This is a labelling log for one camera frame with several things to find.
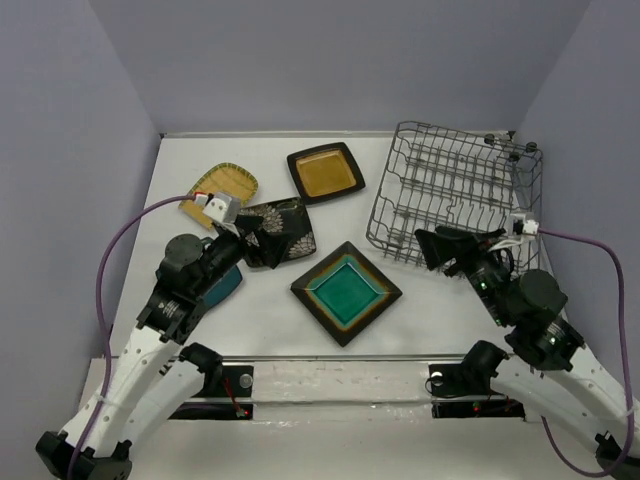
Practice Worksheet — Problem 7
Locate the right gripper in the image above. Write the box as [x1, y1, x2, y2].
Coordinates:
[413, 224, 513, 325]

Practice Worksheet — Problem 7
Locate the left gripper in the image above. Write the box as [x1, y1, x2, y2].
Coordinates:
[195, 214, 295, 295]

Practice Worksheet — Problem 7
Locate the black floral square plate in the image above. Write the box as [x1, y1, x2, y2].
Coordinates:
[240, 197, 317, 266]

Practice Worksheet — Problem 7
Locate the yellow green striped plate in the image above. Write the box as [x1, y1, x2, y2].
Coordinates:
[179, 162, 259, 231]

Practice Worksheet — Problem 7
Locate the dark teal blue plate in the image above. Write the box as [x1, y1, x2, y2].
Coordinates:
[203, 266, 243, 310]

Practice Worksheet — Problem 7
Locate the amber square plate black rim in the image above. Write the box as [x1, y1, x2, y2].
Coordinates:
[286, 142, 366, 205]

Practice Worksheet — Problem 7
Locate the teal square plate black rim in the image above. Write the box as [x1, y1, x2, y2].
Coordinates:
[290, 241, 403, 347]

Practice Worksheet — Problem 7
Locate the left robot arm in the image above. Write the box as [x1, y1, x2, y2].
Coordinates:
[36, 215, 292, 479]

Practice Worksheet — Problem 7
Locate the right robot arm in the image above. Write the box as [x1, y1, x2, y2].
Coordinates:
[415, 214, 639, 479]

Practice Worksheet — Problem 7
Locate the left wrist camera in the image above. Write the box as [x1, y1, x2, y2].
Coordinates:
[194, 192, 242, 225]

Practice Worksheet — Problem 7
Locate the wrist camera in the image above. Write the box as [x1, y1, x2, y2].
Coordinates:
[508, 211, 539, 237]
[194, 192, 242, 225]

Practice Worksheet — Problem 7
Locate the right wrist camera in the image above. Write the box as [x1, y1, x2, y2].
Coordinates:
[508, 211, 539, 237]

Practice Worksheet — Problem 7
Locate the grey wire dish rack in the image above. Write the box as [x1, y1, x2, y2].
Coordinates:
[366, 121, 543, 266]

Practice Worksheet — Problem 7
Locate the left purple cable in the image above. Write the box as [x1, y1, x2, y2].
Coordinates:
[64, 195, 201, 480]

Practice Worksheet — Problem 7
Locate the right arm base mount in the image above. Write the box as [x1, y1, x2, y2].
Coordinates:
[425, 364, 526, 420]

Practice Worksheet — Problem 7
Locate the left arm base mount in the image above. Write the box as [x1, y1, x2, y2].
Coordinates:
[169, 365, 254, 421]

